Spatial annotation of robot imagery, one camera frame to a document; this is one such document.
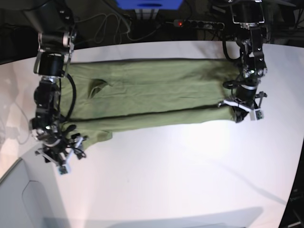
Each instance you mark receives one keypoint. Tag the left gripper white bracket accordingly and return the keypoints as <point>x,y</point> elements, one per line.
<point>244,101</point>

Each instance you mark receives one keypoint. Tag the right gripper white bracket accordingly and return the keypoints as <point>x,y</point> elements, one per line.
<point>62,150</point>

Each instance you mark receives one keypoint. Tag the green T-shirt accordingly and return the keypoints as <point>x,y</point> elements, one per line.
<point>118,96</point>

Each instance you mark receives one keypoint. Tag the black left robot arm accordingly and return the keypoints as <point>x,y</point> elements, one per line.
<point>248,17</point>

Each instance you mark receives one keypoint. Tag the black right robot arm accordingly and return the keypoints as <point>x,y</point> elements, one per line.
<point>54,22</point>

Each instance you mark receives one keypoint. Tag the blue box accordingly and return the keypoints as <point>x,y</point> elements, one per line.
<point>149,4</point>

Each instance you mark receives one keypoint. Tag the black power strip red switch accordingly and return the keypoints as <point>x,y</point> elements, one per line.
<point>199,24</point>

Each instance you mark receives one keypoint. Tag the aluminium profile post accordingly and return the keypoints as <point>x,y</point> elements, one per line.
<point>146,14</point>

